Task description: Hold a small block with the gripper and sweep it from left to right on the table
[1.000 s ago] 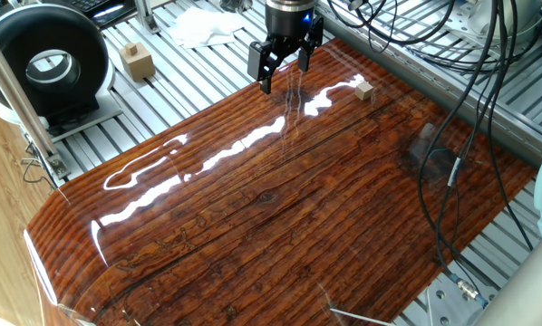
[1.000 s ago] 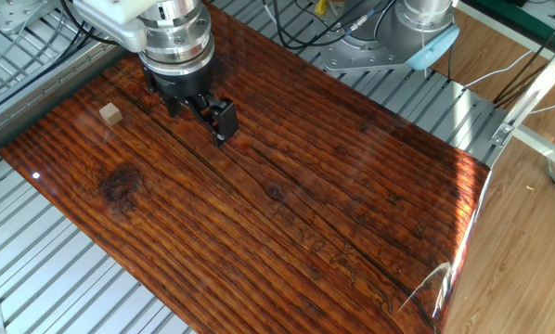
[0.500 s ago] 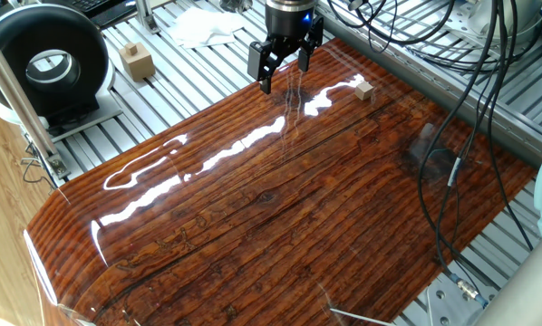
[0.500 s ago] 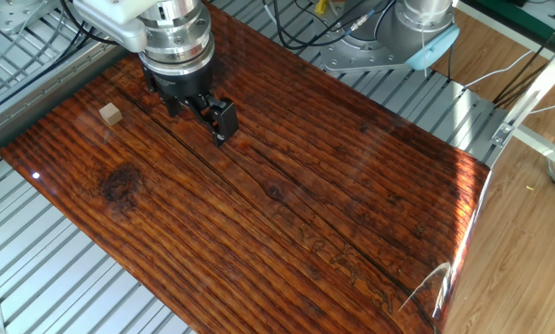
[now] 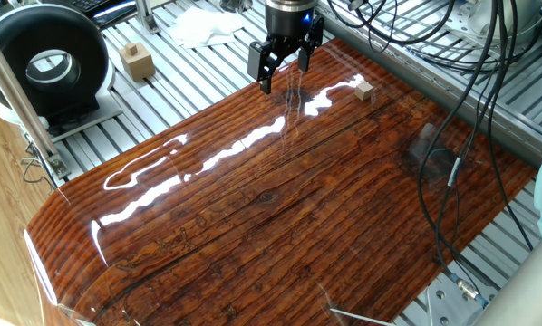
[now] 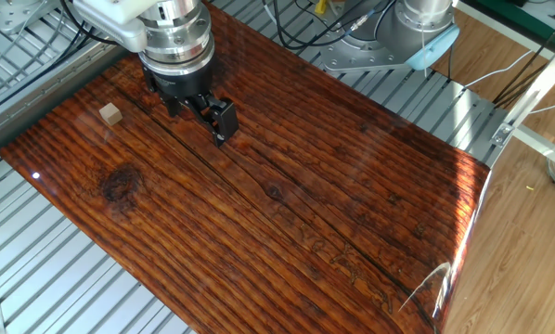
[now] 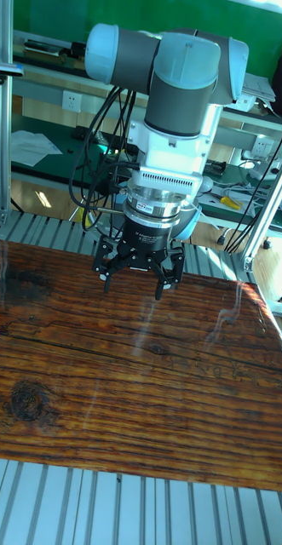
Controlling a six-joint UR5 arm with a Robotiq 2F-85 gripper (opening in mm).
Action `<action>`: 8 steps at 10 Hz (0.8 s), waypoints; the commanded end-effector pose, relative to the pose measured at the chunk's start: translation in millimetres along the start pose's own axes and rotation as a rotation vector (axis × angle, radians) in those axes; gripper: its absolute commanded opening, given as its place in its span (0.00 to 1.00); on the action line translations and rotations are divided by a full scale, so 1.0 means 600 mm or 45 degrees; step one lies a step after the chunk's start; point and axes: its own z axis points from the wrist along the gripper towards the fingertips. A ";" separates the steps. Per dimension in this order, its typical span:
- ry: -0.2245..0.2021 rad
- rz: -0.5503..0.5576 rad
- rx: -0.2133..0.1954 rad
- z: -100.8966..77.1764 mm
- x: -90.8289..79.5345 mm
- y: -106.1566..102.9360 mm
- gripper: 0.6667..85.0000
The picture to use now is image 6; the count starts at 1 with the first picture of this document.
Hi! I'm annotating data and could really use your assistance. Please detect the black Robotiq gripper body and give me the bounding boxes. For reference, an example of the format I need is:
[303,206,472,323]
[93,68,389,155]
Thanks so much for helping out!
[140,56,217,101]

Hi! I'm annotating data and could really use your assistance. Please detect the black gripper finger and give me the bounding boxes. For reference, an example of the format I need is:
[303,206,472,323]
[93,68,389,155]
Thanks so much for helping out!
[159,90,184,118]
[182,92,240,148]

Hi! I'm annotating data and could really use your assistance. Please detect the small wooden cube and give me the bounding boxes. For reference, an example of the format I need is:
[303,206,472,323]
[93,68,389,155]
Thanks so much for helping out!
[98,102,123,127]

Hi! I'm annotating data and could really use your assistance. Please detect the glossy wood grain table cover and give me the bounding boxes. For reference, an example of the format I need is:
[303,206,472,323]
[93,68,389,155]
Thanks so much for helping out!
[0,0,492,334]

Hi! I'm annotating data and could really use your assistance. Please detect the silver perforated mounting plate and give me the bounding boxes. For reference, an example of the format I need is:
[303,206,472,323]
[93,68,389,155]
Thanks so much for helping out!
[0,0,63,36]

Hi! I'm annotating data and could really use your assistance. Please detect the white zip tie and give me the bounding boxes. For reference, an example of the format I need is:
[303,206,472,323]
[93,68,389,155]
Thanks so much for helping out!
[419,22,431,79]

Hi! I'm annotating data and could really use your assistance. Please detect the green topped desk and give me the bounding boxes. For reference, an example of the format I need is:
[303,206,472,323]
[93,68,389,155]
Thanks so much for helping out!
[451,0,555,75]

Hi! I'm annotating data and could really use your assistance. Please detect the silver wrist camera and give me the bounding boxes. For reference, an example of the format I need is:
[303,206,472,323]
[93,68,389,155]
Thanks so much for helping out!
[75,12,149,54]

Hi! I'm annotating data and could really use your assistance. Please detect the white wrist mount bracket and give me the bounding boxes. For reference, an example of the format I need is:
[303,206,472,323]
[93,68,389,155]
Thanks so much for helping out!
[71,0,163,27]

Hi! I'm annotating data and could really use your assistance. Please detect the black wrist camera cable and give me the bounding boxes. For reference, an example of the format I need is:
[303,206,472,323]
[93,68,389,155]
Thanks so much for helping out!
[58,0,121,47]

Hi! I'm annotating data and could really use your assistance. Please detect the black base cable bundle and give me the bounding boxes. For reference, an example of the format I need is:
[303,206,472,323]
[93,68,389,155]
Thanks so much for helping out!
[261,0,399,51]

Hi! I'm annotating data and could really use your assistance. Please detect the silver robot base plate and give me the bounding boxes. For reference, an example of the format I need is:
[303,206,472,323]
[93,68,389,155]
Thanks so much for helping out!
[316,0,428,74]

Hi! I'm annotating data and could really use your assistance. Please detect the grey aluminium rail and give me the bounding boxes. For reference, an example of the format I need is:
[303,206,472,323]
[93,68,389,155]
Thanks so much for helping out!
[0,39,135,161]

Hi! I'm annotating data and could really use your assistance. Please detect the cable with silver plug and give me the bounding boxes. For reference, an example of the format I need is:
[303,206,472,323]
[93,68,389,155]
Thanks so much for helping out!
[344,9,383,37]

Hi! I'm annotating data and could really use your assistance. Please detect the silver frame corner bracket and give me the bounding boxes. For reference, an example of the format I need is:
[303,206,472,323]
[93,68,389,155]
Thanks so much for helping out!
[489,122,516,148]

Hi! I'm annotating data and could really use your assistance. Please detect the white cable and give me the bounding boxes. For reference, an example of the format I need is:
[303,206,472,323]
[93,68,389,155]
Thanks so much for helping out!
[462,49,535,89]
[529,96,555,116]

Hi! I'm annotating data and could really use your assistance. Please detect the black cables beside post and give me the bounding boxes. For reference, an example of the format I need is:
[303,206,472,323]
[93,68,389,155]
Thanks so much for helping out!
[492,11,555,109]

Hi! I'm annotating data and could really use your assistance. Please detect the aluminium frame post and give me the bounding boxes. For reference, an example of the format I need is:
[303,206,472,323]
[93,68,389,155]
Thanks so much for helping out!
[502,31,555,135]

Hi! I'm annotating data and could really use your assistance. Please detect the aluminium frame crossbar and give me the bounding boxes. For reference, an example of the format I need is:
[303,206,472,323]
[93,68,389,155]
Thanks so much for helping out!
[511,123,555,173]

